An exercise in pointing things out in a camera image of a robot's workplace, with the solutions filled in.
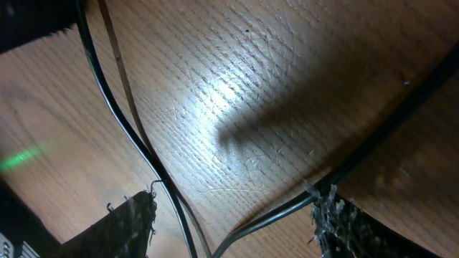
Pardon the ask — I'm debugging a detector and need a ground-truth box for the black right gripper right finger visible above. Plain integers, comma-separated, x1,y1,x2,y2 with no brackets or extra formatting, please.
310,185,439,258

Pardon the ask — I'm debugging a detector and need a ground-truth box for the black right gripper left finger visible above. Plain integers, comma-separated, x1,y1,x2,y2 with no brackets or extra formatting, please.
50,191,157,258

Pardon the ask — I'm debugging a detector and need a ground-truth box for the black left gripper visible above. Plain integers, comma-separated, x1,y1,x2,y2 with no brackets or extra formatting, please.
1,0,86,53

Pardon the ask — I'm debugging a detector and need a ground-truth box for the thin black USB cable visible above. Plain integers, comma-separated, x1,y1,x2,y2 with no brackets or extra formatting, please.
73,0,199,258

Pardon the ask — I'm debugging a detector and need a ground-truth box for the thick black USB cable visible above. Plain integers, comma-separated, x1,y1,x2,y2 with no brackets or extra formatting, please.
211,42,459,258

